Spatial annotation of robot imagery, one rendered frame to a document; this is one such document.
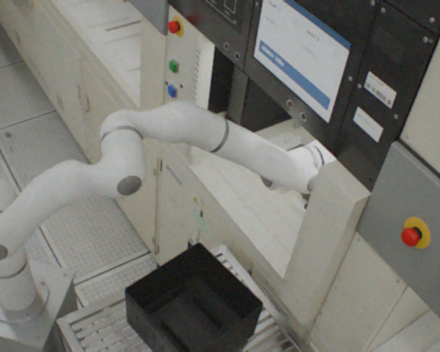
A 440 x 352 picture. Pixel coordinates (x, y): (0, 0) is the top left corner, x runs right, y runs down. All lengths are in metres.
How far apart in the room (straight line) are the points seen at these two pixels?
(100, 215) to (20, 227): 1.55
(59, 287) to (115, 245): 1.06
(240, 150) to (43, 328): 0.79
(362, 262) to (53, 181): 0.75
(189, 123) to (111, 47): 1.32
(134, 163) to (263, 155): 0.33
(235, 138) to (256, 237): 0.51
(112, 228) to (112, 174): 1.63
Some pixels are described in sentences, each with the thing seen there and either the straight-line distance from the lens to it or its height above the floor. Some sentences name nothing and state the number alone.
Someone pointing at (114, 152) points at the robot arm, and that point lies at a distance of 1.31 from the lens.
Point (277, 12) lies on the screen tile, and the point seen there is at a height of 1.63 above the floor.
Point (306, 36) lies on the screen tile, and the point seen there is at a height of 1.62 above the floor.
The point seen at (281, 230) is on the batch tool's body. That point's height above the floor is 0.87.
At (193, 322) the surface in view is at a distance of 1.72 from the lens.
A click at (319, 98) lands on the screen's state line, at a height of 1.51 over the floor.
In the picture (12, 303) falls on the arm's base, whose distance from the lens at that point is 1.73.
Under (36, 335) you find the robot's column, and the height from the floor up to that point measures 0.76.
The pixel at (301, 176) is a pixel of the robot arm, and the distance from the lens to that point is 1.43.
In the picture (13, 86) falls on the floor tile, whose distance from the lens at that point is 3.81.
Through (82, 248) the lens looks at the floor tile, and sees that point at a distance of 2.83.
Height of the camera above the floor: 2.26
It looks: 46 degrees down
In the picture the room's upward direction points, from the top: 8 degrees clockwise
